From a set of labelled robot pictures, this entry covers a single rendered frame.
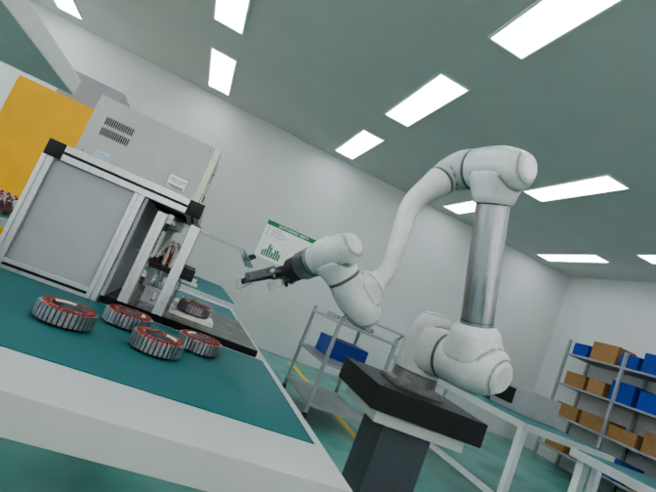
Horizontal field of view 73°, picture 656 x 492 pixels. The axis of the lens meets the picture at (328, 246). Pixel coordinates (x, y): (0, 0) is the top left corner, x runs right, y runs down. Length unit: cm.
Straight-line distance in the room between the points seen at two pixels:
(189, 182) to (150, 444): 101
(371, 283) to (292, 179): 596
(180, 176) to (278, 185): 562
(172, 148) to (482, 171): 97
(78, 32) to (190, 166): 628
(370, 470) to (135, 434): 105
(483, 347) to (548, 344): 823
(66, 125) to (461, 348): 465
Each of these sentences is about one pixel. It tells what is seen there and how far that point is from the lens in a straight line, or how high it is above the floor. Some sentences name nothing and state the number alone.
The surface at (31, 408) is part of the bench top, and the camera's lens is 65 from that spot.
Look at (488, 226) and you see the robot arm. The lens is 140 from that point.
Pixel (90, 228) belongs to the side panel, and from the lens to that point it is 140.
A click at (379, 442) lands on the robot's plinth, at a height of 64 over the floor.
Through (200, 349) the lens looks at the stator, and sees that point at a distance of 114.
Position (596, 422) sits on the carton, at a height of 91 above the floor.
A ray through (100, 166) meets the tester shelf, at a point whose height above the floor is 110.
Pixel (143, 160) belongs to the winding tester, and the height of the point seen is 118.
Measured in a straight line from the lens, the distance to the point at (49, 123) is 539.
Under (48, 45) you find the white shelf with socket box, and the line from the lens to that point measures 88.
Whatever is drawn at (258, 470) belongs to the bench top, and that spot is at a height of 74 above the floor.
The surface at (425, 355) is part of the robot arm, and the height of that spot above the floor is 95.
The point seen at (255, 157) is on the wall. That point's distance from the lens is 711.
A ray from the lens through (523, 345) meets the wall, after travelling 925.
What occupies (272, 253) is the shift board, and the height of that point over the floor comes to 143.
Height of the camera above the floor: 97
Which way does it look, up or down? 7 degrees up
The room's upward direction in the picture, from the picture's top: 22 degrees clockwise
